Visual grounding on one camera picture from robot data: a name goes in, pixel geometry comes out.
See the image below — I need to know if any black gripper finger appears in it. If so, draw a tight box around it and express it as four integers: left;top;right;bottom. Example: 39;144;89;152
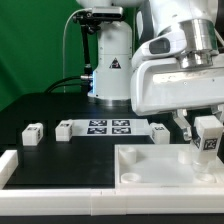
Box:
172;109;192;141
211;104;224;123

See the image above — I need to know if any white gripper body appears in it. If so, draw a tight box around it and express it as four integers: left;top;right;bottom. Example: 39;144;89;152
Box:
131;56;224;116

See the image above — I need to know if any white square table top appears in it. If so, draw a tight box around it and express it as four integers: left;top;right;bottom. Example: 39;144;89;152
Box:
114;144;224;188

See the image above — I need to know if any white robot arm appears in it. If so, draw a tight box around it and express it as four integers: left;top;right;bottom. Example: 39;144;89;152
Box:
76;0;224;140

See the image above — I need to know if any white sheet with fiducial markers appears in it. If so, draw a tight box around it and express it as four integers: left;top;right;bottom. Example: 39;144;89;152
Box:
73;119;149;136

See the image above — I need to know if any white U-shaped obstacle wall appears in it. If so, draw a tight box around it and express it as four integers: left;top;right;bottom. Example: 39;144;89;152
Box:
0;150;224;216

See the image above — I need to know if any black cable bundle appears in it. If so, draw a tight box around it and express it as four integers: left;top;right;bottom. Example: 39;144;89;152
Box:
43;76;93;94

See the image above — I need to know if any black camera on stand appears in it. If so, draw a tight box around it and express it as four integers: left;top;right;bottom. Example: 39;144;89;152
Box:
73;6;124;76

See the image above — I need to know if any white cable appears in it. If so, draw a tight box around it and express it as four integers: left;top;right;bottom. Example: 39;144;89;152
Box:
61;9;88;94

